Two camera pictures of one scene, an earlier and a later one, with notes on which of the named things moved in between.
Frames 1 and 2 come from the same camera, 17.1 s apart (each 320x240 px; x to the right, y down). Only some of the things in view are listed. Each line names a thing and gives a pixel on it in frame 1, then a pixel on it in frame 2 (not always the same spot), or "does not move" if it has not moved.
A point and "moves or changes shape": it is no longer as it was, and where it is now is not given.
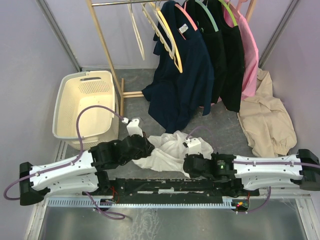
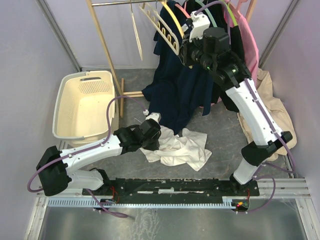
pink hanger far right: x=238 y=7 does not move
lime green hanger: x=235 y=22 does not move
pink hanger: x=184 y=10 does not move
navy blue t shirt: x=174 y=97 does not move
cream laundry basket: x=76 y=91 does not move
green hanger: x=205 y=8 does not move
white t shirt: x=171 y=150 moves or changes shape
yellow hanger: x=165 y=20 to x=166 y=5
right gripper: x=199 y=156 to x=186 y=48
